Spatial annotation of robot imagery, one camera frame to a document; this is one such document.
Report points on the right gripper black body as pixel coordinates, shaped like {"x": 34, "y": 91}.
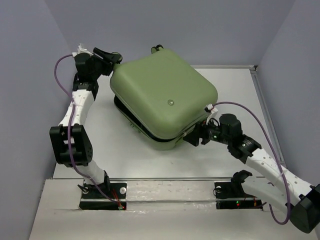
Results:
{"x": 210, "y": 132}

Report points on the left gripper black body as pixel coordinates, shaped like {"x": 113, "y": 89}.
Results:
{"x": 101, "y": 67}

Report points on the green suitcase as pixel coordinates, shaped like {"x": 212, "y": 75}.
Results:
{"x": 162, "y": 96}

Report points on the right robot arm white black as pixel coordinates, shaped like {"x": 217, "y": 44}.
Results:
{"x": 279, "y": 188}

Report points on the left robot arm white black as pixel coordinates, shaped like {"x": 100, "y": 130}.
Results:
{"x": 70, "y": 142}

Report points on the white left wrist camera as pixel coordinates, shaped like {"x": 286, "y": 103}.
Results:
{"x": 81, "y": 49}

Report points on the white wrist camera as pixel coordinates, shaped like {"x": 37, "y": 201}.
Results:
{"x": 211, "y": 110}
{"x": 81, "y": 49}

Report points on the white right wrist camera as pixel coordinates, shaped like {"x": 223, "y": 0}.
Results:
{"x": 211, "y": 110}

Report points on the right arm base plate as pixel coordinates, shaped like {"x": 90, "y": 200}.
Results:
{"x": 231, "y": 197}

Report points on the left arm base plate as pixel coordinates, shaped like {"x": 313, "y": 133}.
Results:
{"x": 113, "y": 200}

